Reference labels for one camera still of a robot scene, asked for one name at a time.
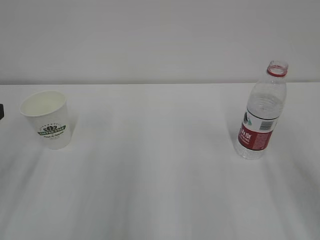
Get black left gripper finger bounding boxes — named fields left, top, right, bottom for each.
left=0, top=104, right=5, bottom=120

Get clear water bottle red label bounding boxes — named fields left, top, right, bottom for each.
left=234, top=60, right=289, bottom=160

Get white paper cup green logo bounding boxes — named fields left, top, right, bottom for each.
left=19, top=90, right=72, bottom=150

